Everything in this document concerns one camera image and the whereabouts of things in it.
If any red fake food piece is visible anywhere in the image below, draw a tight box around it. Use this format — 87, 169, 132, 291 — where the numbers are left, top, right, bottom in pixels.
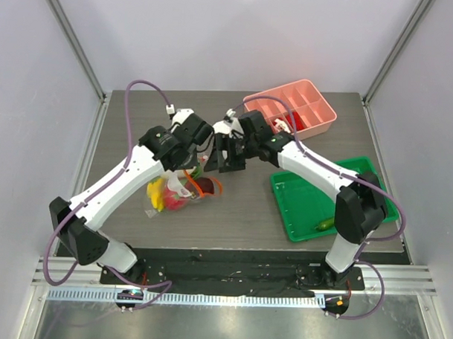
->
287, 111, 306, 130

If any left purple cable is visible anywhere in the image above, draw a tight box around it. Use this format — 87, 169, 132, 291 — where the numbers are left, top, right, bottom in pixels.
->
41, 77, 181, 312

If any pink compartment tray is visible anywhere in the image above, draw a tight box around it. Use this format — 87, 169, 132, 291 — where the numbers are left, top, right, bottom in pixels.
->
244, 79, 337, 141

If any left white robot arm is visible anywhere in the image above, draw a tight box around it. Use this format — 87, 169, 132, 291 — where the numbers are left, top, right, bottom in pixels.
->
49, 109, 212, 285

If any green plastic tray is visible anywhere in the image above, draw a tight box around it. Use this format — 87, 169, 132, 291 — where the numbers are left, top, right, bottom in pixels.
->
266, 152, 402, 247

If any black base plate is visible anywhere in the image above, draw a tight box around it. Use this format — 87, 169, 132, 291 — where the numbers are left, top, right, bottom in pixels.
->
54, 243, 367, 294

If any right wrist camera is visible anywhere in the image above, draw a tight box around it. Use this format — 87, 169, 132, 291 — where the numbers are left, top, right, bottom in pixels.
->
212, 109, 244, 141

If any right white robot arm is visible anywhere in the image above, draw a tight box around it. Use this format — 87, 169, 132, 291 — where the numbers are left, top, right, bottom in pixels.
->
205, 110, 388, 288

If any red white fake food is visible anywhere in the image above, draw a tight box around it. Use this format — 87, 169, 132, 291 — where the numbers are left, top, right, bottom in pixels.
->
273, 118, 291, 134

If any white fake radish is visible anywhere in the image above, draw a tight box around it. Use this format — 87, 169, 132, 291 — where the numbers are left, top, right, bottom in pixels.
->
167, 174, 190, 198

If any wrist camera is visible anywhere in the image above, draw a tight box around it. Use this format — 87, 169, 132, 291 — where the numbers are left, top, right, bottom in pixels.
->
212, 109, 244, 141
165, 104, 193, 126

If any green fake chili pepper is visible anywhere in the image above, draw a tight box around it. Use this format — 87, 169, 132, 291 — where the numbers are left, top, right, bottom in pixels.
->
315, 217, 335, 232

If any yellow fake banana bunch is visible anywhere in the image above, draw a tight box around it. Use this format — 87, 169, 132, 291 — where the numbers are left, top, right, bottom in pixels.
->
147, 178, 164, 212

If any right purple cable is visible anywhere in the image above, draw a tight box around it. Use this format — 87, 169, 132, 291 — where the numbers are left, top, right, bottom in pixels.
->
225, 93, 412, 322

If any dark red fake food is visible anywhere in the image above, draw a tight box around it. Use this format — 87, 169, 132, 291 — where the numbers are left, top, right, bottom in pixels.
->
195, 177, 222, 196

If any purple cable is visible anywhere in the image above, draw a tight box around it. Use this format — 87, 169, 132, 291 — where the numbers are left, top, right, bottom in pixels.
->
225, 93, 412, 322
41, 77, 181, 312

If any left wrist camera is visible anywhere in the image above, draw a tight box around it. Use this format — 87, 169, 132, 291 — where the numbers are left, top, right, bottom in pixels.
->
165, 104, 193, 126

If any clear orange zip top bag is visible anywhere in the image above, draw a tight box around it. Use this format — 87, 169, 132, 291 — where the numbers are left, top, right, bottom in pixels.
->
143, 154, 223, 218

